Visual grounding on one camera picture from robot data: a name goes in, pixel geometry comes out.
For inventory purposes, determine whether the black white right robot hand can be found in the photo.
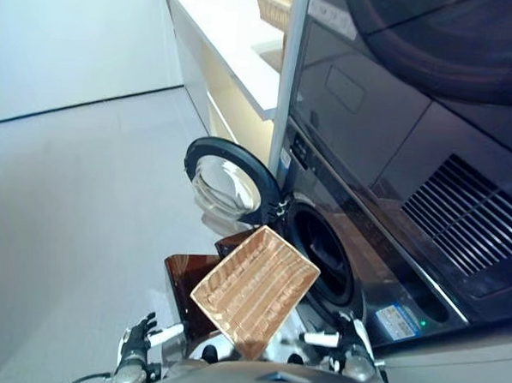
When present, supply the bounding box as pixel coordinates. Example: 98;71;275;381
300;315;378;362

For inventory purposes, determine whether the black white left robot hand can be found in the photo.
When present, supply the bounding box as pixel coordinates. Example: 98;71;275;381
117;309;186;363

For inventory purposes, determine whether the blue white energy label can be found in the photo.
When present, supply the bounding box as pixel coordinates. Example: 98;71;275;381
372;303;423;338

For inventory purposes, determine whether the silver right robot leg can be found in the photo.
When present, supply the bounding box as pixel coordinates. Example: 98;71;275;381
272;350;313;369

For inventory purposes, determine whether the silver robot leg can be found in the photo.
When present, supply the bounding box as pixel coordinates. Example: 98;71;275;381
190;342;232;365
272;350;313;369

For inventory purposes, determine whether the glossy brown wooden stool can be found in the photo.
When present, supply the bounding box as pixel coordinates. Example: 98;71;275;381
158;227;289;365

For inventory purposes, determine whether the silver left robot leg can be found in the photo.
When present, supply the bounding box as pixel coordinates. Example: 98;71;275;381
190;342;232;365

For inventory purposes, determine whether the rectangular wicker laundry basket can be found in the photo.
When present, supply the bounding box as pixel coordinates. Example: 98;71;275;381
185;221;323;362

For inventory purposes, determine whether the grey robot torso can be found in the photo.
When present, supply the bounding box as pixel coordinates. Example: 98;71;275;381
138;355;407;383

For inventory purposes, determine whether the round glass washer door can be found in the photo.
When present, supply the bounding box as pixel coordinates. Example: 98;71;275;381
180;135;295;228

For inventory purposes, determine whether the white counter cabinet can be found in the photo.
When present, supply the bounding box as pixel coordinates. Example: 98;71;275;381
153;0;292;159

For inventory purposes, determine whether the white dryer label strip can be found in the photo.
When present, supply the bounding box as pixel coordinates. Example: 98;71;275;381
307;0;359;39

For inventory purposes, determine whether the small wicker basket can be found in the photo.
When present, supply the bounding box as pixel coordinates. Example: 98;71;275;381
251;0;295;21

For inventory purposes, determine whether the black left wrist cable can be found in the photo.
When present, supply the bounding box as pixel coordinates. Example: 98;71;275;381
63;369;114;383

